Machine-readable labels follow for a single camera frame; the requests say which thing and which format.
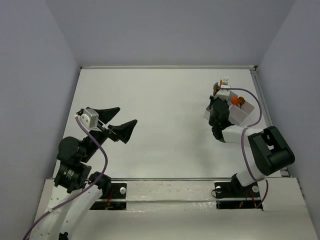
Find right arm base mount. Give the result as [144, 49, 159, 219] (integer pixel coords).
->
[211, 181, 263, 210]

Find copper metal spoon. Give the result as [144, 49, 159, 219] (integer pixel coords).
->
[237, 96, 246, 108]

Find silver fork teal handle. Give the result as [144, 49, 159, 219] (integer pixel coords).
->
[223, 76, 229, 85]

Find orange plastic spoon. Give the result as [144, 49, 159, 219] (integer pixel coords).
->
[230, 96, 239, 105]

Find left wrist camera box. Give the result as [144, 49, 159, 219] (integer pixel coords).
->
[75, 107, 99, 130]

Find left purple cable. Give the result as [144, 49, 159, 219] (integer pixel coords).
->
[21, 114, 109, 240]

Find yellow plastic knife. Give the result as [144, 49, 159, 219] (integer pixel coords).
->
[213, 80, 223, 96]

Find white divided utensil container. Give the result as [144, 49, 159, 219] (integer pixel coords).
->
[203, 90, 256, 128]

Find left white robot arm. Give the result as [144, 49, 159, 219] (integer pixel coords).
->
[23, 107, 138, 240]

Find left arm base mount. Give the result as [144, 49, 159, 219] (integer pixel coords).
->
[90, 181, 127, 211]

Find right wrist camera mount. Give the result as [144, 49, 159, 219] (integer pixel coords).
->
[214, 84, 231, 101]

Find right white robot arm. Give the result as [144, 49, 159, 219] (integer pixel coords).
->
[208, 98, 295, 196]

